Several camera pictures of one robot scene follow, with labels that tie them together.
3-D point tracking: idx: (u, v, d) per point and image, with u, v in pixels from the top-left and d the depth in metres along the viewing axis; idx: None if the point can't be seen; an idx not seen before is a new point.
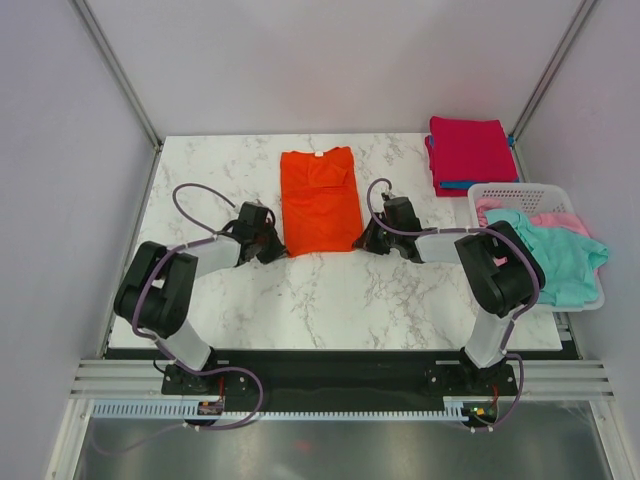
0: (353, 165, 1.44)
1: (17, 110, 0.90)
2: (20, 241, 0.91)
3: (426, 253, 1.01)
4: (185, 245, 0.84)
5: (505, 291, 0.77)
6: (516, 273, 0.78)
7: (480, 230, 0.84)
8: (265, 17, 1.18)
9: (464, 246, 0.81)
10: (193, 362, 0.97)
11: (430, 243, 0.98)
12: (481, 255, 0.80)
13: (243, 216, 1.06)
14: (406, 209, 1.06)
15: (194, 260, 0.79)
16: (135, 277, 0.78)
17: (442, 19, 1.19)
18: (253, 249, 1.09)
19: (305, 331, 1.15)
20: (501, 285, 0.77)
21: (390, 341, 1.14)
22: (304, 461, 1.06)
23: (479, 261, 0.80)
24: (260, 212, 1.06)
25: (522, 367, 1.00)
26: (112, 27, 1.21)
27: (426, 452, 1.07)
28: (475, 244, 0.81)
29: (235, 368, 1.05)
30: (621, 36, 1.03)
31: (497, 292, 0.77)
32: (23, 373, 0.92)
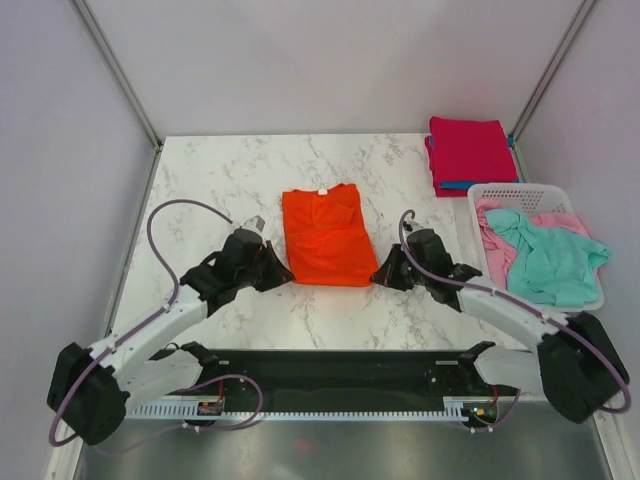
0: (360, 201, 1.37)
1: (16, 109, 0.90)
2: (20, 241, 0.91)
3: (466, 304, 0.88)
4: (111, 348, 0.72)
5: (589, 401, 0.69)
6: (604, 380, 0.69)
7: (560, 326, 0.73)
8: (264, 17, 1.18)
9: (552, 355, 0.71)
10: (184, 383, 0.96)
11: (470, 300, 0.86)
12: (575, 366, 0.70)
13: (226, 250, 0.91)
14: (434, 246, 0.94)
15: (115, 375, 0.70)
16: (59, 386, 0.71)
17: (441, 20, 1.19)
18: (240, 283, 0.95)
19: (304, 331, 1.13)
20: (584, 395, 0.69)
21: (390, 341, 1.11)
22: (304, 461, 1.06)
23: (572, 372, 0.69)
24: (246, 250, 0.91)
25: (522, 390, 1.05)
26: (111, 27, 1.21)
27: (425, 452, 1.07)
28: (565, 354, 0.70)
29: (232, 375, 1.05)
30: (620, 36, 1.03)
31: (586, 406, 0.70)
32: (23, 373, 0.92)
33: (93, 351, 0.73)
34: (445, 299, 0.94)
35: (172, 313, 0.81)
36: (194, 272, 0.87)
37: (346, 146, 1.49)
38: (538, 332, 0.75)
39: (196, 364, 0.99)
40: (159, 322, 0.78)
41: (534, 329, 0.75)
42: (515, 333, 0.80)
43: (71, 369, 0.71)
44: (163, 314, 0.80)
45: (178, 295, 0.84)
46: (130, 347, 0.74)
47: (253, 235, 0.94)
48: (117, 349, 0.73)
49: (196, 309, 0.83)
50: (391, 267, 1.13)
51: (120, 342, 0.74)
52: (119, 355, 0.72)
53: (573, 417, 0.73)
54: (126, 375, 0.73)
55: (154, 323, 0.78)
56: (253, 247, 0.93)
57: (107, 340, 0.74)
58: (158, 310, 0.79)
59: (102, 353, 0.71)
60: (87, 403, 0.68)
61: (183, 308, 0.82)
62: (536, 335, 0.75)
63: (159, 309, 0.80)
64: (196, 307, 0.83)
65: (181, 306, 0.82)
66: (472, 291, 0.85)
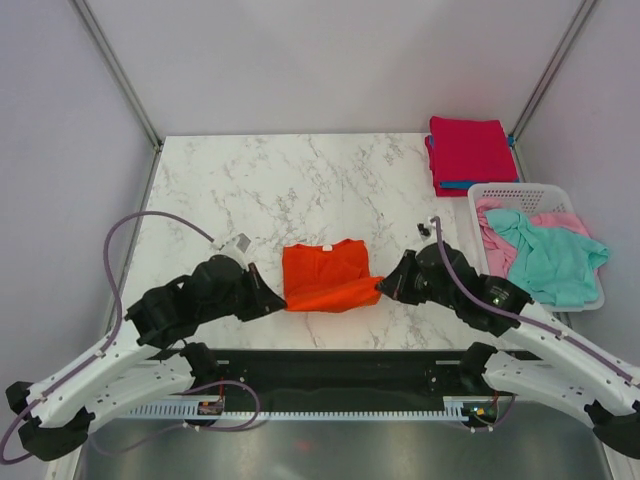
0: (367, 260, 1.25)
1: (16, 107, 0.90)
2: (21, 240, 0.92)
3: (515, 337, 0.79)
4: (39, 398, 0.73)
5: None
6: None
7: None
8: (265, 18, 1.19)
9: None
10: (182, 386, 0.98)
11: (527, 340, 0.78)
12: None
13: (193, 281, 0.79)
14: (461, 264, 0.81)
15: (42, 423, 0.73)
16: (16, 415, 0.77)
17: (442, 20, 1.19)
18: (201, 316, 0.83)
19: (305, 330, 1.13)
20: None
21: (390, 341, 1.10)
22: (303, 461, 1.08)
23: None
24: (213, 284, 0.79)
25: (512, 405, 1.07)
26: (111, 27, 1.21)
27: (424, 451, 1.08)
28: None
29: (234, 381, 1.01)
30: (620, 36, 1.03)
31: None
32: (23, 374, 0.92)
33: (31, 393, 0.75)
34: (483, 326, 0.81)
35: (106, 360, 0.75)
36: (146, 303, 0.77)
37: (346, 146, 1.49)
38: (628, 399, 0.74)
39: (186, 373, 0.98)
40: (88, 371, 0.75)
41: (621, 393, 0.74)
42: (585, 383, 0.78)
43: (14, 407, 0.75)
44: (95, 361, 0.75)
45: (116, 336, 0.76)
46: (59, 397, 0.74)
47: (228, 264, 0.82)
48: (48, 397, 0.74)
49: (135, 353, 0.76)
50: (403, 281, 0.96)
51: (51, 390, 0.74)
52: (47, 406, 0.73)
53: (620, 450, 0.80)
54: (66, 416, 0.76)
55: (84, 371, 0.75)
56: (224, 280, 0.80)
57: (45, 385, 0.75)
58: (89, 358, 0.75)
59: (30, 403, 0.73)
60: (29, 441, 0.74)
61: (118, 355, 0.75)
62: (627, 402, 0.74)
63: (92, 356, 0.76)
64: (134, 352, 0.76)
65: (117, 351, 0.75)
66: (535, 333, 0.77)
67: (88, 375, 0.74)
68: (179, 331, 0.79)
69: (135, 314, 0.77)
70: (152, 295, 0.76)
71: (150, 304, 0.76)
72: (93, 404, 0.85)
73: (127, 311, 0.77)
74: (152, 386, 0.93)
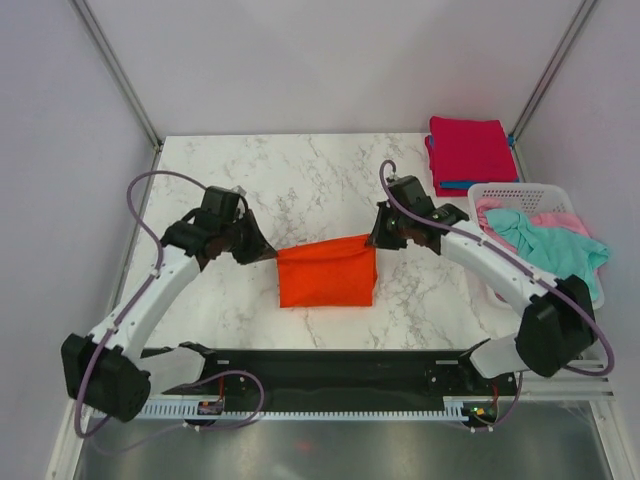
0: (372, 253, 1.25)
1: (17, 109, 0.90)
2: (21, 242, 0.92)
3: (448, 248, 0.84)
4: (111, 329, 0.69)
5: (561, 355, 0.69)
6: (575, 338, 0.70)
7: (547, 288, 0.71)
8: (265, 17, 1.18)
9: (539, 315, 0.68)
10: (191, 377, 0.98)
11: (454, 246, 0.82)
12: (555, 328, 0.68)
13: (207, 204, 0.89)
14: (413, 188, 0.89)
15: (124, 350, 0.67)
16: (74, 379, 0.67)
17: (441, 20, 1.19)
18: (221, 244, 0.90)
19: (305, 331, 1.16)
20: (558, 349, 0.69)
21: (390, 341, 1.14)
22: (303, 461, 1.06)
23: (552, 333, 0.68)
24: (225, 201, 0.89)
25: (521, 383, 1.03)
26: (111, 27, 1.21)
27: (426, 451, 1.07)
28: (550, 313, 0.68)
29: (235, 370, 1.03)
30: (620, 37, 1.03)
31: (555, 361, 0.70)
32: (23, 373, 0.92)
33: (95, 335, 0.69)
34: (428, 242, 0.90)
35: (163, 278, 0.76)
36: (175, 230, 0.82)
37: (346, 146, 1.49)
38: (527, 291, 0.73)
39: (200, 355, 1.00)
40: (153, 292, 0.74)
41: (523, 288, 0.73)
42: (500, 287, 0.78)
43: (80, 358, 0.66)
44: (154, 282, 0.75)
45: (164, 259, 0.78)
46: (131, 322, 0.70)
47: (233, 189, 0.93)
48: (119, 327, 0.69)
49: (188, 266, 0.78)
50: (378, 228, 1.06)
51: (120, 320, 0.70)
52: (122, 334, 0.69)
53: (538, 371, 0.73)
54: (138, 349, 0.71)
55: (147, 294, 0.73)
56: (233, 199, 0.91)
57: (107, 321, 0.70)
58: (147, 281, 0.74)
59: (104, 337, 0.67)
60: (107, 381, 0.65)
61: (173, 270, 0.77)
62: (526, 294, 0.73)
63: (147, 278, 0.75)
64: (186, 264, 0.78)
65: (171, 269, 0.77)
66: (460, 237, 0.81)
67: (153, 295, 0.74)
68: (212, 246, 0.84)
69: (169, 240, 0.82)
70: (174, 228, 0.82)
71: (178, 232, 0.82)
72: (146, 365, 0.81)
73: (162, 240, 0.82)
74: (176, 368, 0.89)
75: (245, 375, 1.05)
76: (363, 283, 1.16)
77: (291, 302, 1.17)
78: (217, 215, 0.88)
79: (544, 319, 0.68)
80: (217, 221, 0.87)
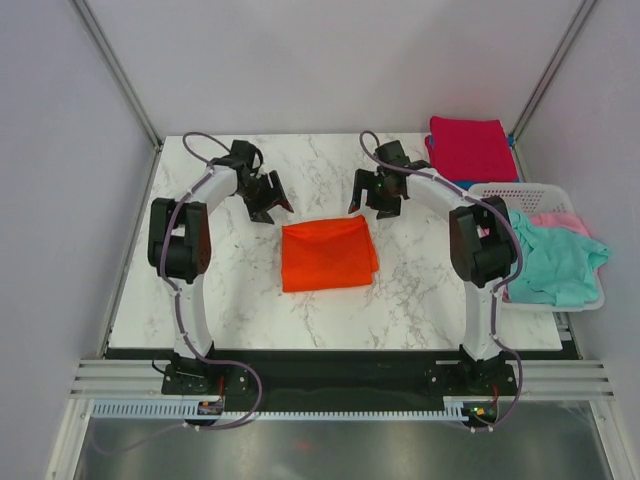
0: (370, 243, 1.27)
1: (17, 110, 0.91)
2: (21, 242, 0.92)
3: (415, 190, 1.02)
4: (189, 193, 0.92)
5: (480, 262, 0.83)
6: (495, 248, 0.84)
7: (474, 201, 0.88)
8: (265, 17, 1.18)
9: (458, 218, 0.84)
10: (200, 346, 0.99)
11: (417, 186, 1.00)
12: (472, 231, 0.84)
13: (236, 149, 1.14)
14: (395, 148, 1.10)
15: (204, 208, 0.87)
16: (159, 233, 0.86)
17: (441, 19, 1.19)
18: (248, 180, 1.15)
19: (305, 331, 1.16)
20: (477, 256, 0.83)
21: (390, 341, 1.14)
22: (303, 461, 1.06)
23: (468, 235, 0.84)
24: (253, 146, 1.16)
25: (519, 364, 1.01)
26: (112, 27, 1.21)
27: (426, 451, 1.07)
28: (468, 219, 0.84)
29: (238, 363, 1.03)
30: (620, 36, 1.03)
31: (473, 264, 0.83)
32: (23, 372, 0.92)
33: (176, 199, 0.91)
34: (397, 188, 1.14)
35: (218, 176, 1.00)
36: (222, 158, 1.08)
37: (346, 146, 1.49)
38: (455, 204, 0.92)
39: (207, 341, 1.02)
40: (214, 181, 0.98)
41: (454, 203, 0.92)
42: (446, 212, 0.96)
43: (167, 211, 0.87)
44: (211, 178, 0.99)
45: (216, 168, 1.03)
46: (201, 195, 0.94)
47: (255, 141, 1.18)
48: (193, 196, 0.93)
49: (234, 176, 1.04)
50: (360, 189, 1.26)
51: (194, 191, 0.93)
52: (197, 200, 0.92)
53: (467, 278, 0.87)
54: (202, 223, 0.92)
55: (210, 182, 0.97)
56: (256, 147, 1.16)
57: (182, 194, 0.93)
58: (207, 175, 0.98)
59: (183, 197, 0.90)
60: (190, 228, 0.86)
61: (225, 173, 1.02)
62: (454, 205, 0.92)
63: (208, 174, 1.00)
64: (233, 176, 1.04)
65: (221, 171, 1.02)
66: (419, 177, 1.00)
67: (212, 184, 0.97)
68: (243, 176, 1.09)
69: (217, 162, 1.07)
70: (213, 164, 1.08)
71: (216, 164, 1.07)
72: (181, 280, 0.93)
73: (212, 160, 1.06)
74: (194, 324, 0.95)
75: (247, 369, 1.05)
76: (358, 265, 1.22)
77: (293, 289, 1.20)
78: (245, 156, 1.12)
79: (462, 221, 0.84)
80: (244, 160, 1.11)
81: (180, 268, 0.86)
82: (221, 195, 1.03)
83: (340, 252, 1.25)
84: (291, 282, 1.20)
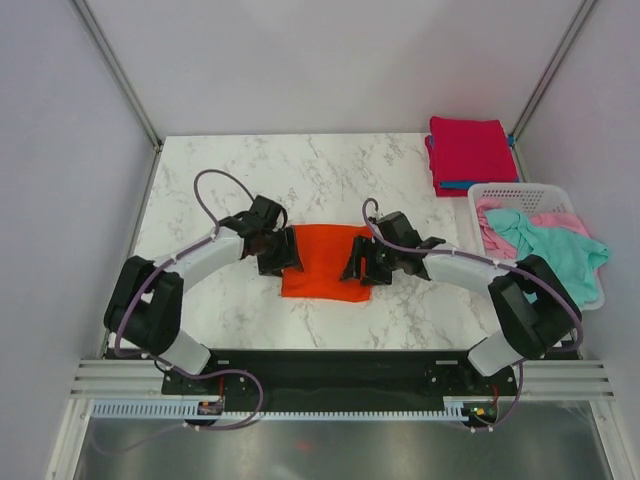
0: None
1: (16, 110, 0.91)
2: (19, 242, 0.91)
3: (435, 273, 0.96)
4: (173, 259, 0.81)
5: (542, 334, 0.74)
6: (554, 313, 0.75)
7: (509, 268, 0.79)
8: (264, 17, 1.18)
9: (503, 292, 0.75)
10: (190, 367, 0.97)
11: (434, 265, 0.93)
12: (522, 301, 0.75)
13: (255, 208, 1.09)
14: (401, 222, 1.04)
15: (179, 282, 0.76)
16: (122, 295, 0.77)
17: (440, 20, 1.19)
18: (257, 244, 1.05)
19: (305, 331, 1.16)
20: (537, 328, 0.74)
21: (390, 341, 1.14)
22: (303, 461, 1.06)
23: (520, 308, 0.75)
24: (271, 207, 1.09)
25: (522, 367, 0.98)
26: (111, 26, 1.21)
27: (426, 451, 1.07)
28: (513, 289, 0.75)
29: (235, 370, 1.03)
30: (620, 37, 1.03)
31: (534, 337, 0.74)
32: (24, 372, 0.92)
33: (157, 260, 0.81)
34: (415, 270, 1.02)
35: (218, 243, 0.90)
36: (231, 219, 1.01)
37: (346, 146, 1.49)
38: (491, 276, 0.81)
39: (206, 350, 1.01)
40: (206, 250, 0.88)
41: (488, 274, 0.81)
42: (477, 285, 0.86)
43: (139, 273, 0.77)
44: (210, 242, 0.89)
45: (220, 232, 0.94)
46: (186, 263, 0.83)
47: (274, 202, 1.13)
48: (178, 261, 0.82)
49: (234, 247, 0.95)
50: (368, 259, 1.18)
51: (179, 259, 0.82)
52: (179, 268, 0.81)
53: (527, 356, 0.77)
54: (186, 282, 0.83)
55: (201, 250, 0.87)
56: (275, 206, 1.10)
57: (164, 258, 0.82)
58: (207, 238, 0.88)
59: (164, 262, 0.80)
60: (155, 302, 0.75)
61: (226, 241, 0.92)
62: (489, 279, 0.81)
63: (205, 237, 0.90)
64: (233, 244, 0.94)
65: (224, 240, 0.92)
66: (437, 257, 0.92)
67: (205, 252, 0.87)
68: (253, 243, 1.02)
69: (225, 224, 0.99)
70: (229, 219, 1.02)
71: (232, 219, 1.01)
72: None
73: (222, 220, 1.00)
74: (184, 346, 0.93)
75: (246, 375, 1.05)
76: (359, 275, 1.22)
77: (294, 293, 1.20)
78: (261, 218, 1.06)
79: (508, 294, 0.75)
80: (260, 223, 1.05)
81: (136, 342, 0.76)
82: (216, 261, 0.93)
83: (342, 254, 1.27)
84: (292, 284, 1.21)
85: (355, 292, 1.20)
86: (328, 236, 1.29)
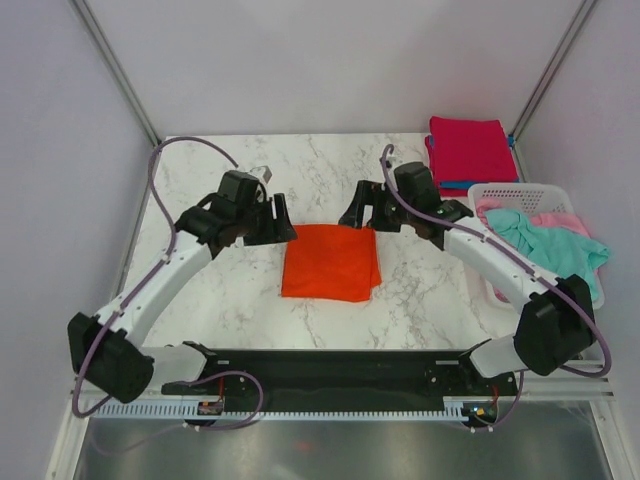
0: (374, 246, 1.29)
1: (16, 110, 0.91)
2: (19, 242, 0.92)
3: (450, 243, 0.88)
4: (117, 313, 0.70)
5: (558, 355, 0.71)
6: (577, 339, 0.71)
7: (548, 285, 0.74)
8: (264, 17, 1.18)
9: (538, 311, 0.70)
10: (189, 373, 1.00)
11: (456, 241, 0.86)
12: (553, 323, 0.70)
13: (224, 190, 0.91)
14: (423, 179, 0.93)
15: (122, 346, 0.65)
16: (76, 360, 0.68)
17: (440, 20, 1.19)
18: (233, 232, 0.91)
19: (305, 331, 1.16)
20: (556, 350, 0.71)
21: (389, 341, 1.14)
22: (303, 461, 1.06)
23: (549, 328, 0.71)
24: (242, 186, 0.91)
25: (522, 373, 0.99)
26: (111, 27, 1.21)
27: (426, 451, 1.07)
28: (550, 309, 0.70)
29: (235, 371, 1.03)
30: (620, 38, 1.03)
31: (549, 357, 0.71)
32: (24, 372, 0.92)
33: (101, 316, 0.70)
34: (431, 236, 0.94)
35: (174, 264, 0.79)
36: (190, 215, 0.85)
37: (346, 146, 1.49)
38: (527, 290, 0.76)
39: (202, 356, 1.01)
40: (161, 277, 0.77)
41: (524, 285, 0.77)
42: (500, 284, 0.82)
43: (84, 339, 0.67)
44: (165, 265, 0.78)
45: (176, 244, 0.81)
46: (137, 306, 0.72)
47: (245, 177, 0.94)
48: (124, 310, 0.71)
49: (198, 254, 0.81)
50: (375, 212, 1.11)
51: (126, 303, 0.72)
52: (128, 316, 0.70)
53: (534, 369, 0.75)
54: (150, 319, 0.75)
55: (155, 279, 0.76)
56: (247, 186, 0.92)
57: (114, 303, 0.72)
58: (158, 264, 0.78)
59: (109, 319, 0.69)
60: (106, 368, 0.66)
61: (184, 257, 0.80)
62: (525, 292, 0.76)
63: (158, 263, 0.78)
64: (197, 253, 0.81)
65: (182, 254, 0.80)
66: (463, 234, 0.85)
67: (163, 277, 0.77)
68: (226, 235, 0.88)
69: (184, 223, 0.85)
70: (191, 212, 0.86)
71: (194, 216, 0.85)
72: None
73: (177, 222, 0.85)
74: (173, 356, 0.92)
75: (244, 375, 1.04)
76: (358, 277, 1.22)
77: (293, 293, 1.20)
78: (232, 203, 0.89)
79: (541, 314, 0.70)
80: (231, 209, 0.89)
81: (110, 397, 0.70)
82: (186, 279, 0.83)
83: (343, 254, 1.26)
84: (292, 284, 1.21)
85: (355, 293, 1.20)
86: (328, 237, 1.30)
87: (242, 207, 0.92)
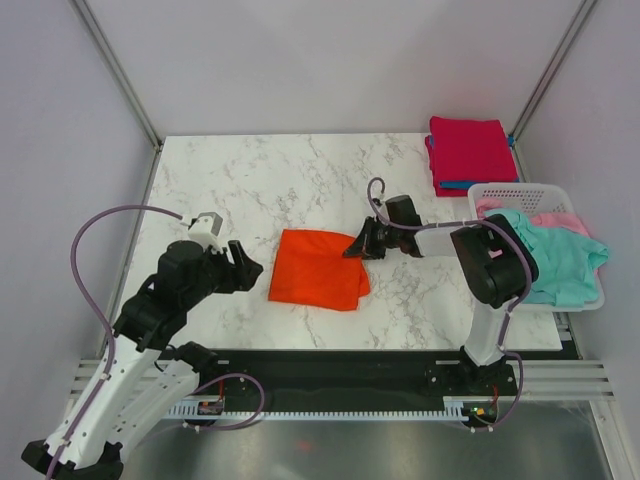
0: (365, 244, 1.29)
1: (16, 110, 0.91)
2: (19, 241, 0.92)
3: (425, 248, 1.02)
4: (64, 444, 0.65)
5: (499, 281, 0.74)
6: (513, 266, 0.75)
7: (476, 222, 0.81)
8: (265, 17, 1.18)
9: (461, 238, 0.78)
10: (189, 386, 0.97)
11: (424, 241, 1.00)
12: (477, 249, 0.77)
13: (160, 275, 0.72)
14: (406, 205, 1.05)
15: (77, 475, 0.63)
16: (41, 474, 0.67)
17: (440, 20, 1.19)
18: (185, 310, 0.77)
19: (305, 331, 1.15)
20: (494, 275, 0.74)
21: (390, 341, 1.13)
22: (304, 462, 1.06)
23: (474, 254, 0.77)
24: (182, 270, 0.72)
25: (522, 367, 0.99)
26: (111, 26, 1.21)
27: (426, 452, 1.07)
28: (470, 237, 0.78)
29: (232, 374, 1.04)
30: (620, 39, 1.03)
31: (490, 282, 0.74)
32: (22, 372, 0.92)
33: (51, 445, 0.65)
34: (410, 251, 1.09)
35: (114, 379, 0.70)
36: (128, 314, 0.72)
37: (345, 146, 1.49)
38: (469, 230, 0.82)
39: (190, 374, 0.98)
40: (103, 396, 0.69)
41: None
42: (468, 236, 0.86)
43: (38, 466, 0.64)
44: (105, 384, 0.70)
45: (115, 355, 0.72)
46: (83, 432, 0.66)
47: (190, 248, 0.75)
48: (71, 439, 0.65)
49: (140, 361, 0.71)
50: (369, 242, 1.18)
51: (72, 431, 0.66)
52: (75, 446, 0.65)
53: (483, 300, 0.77)
54: (104, 435, 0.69)
55: (98, 399, 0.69)
56: (192, 263, 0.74)
57: (61, 431, 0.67)
58: (98, 385, 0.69)
59: (56, 452, 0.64)
60: None
61: (124, 368, 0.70)
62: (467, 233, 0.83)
63: (97, 382, 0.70)
64: (139, 360, 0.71)
65: (122, 367, 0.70)
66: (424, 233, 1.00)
67: (103, 401, 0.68)
68: (172, 325, 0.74)
69: (125, 323, 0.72)
70: (131, 304, 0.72)
71: (134, 311, 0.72)
72: (117, 435, 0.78)
73: (115, 328, 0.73)
74: (166, 393, 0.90)
75: (242, 375, 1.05)
76: (346, 285, 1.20)
77: (290, 297, 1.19)
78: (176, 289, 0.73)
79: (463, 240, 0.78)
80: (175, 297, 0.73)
81: None
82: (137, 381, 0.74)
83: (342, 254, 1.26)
84: (292, 285, 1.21)
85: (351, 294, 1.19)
86: (326, 239, 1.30)
87: (189, 285, 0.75)
